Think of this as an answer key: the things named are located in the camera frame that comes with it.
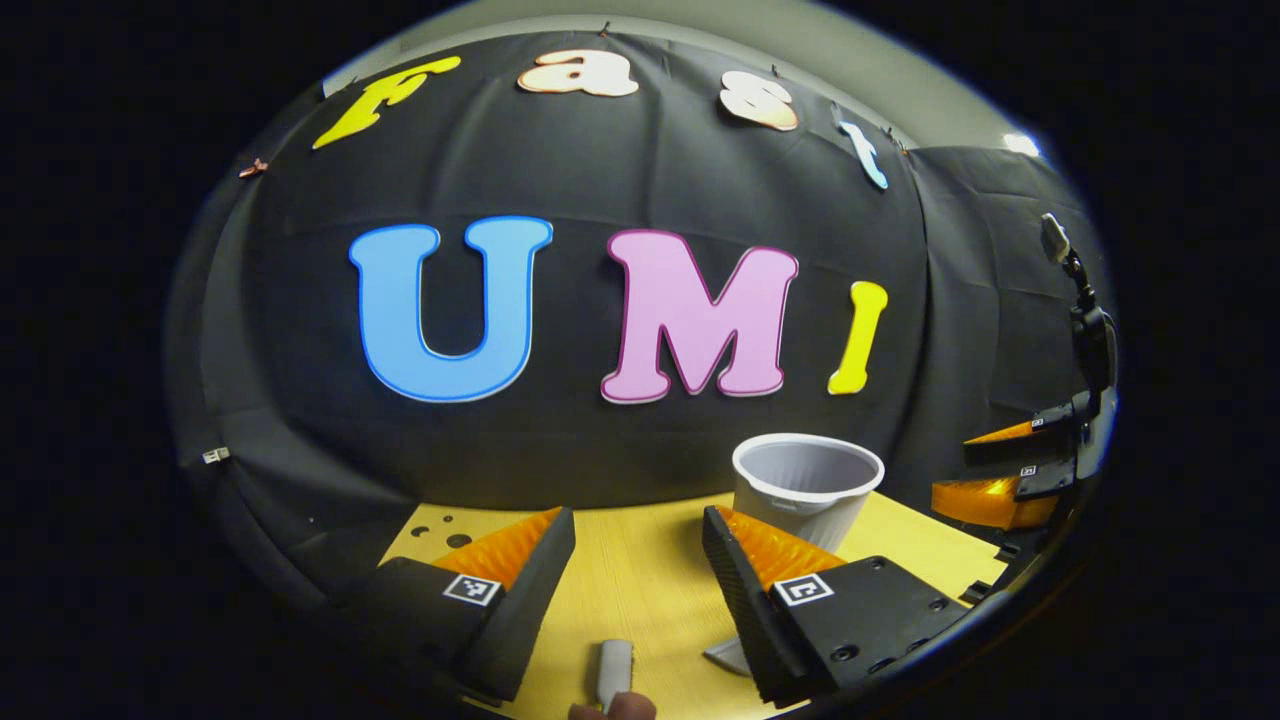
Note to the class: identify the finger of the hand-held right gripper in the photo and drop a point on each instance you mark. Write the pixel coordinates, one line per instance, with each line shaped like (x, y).
(1020, 447)
(990, 500)

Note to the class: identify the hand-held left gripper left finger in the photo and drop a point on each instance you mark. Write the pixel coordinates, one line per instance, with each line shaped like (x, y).
(520, 620)

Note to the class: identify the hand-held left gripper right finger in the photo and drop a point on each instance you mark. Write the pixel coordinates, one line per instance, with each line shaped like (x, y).
(745, 610)

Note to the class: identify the grey dustpan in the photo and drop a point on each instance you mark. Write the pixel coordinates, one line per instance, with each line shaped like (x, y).
(728, 655)

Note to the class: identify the small grey broom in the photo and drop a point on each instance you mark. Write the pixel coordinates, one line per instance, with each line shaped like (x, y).
(614, 670)

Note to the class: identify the white ribbed garbage bin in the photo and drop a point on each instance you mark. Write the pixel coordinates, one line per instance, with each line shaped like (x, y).
(800, 510)

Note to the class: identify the yellow wooden desktop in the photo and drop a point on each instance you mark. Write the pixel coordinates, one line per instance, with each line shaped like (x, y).
(640, 580)

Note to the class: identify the black desk edge clamp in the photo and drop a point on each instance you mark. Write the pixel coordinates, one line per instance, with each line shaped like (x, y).
(1007, 551)
(978, 591)

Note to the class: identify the silver cloth clip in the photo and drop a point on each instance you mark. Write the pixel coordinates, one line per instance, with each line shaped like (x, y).
(215, 455)

